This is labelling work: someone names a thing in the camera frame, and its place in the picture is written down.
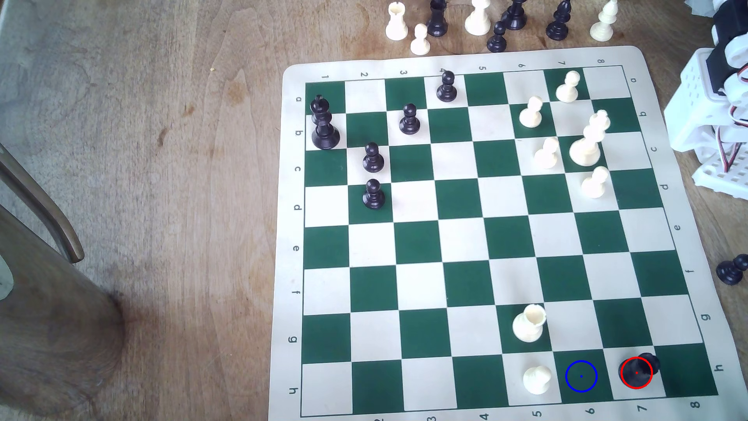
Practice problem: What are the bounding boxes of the black pawn chess piece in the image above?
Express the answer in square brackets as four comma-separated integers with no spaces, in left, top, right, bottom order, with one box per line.
[362,179,386,211]
[716,254,748,287]
[487,21,508,53]
[399,103,422,136]
[436,70,458,104]
[362,142,385,173]

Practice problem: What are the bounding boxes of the green and white chess mat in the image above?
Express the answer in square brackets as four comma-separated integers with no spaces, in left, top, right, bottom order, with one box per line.
[268,46,748,421]

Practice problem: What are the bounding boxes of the black queen chess piece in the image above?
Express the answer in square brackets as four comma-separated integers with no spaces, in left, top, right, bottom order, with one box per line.
[501,0,528,31]

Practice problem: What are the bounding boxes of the red brown servo cable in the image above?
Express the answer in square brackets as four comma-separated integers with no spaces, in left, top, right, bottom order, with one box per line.
[716,64,748,174]

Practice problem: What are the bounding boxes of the white rook chess piece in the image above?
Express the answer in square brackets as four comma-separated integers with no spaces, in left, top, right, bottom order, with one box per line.
[385,1,409,42]

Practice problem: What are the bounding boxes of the white bishop chess piece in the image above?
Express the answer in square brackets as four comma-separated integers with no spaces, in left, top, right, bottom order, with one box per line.
[589,0,619,43]

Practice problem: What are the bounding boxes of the white king chess piece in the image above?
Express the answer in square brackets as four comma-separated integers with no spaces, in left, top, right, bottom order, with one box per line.
[568,109,612,168]

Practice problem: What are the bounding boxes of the white queen chess piece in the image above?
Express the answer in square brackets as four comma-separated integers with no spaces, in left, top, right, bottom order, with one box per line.
[464,0,493,36]

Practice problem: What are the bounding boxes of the black knight chess piece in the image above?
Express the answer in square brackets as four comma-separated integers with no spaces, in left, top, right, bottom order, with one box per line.
[427,0,450,38]

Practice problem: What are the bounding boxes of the white rook with chipped top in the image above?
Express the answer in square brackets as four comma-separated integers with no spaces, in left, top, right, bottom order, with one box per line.
[512,304,548,343]

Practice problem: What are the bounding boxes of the black king chess piece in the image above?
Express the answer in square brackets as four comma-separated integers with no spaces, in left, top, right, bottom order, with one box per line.
[310,95,341,150]

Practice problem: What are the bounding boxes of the black bishop chess piece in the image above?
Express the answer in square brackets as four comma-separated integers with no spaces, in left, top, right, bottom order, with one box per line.
[546,0,573,42]

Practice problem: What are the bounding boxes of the white pawn chess piece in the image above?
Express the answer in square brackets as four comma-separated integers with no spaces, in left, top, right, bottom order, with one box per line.
[581,166,610,200]
[556,71,582,104]
[519,96,544,129]
[410,23,431,56]
[522,365,552,395]
[533,137,561,170]

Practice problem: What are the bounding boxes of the black rook chess piece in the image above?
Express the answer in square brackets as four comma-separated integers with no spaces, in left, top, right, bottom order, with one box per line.
[619,352,661,390]

